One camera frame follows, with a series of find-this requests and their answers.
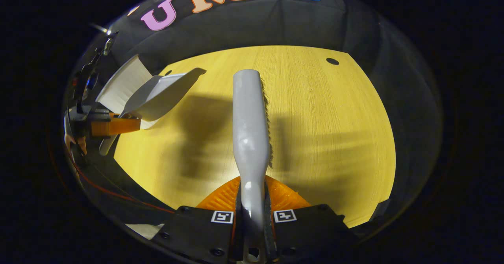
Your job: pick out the grey plastic dustpan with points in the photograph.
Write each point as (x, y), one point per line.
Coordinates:
(157, 95)

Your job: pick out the wooden desktop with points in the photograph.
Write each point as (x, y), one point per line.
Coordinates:
(323, 118)

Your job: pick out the white sheet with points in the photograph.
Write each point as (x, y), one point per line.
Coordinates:
(145, 230)

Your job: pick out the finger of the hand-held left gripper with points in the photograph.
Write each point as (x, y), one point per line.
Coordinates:
(116, 126)

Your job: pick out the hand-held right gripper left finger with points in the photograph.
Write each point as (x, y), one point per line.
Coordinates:
(197, 232)

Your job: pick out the black backdrop cloth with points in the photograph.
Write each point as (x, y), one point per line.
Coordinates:
(275, 24)

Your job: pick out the small grey broom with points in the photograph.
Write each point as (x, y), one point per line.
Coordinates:
(250, 118)

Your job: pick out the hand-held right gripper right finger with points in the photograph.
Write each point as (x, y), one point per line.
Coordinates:
(311, 232)

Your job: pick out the white ribbed garbage bin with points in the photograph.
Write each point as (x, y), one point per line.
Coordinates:
(126, 83)

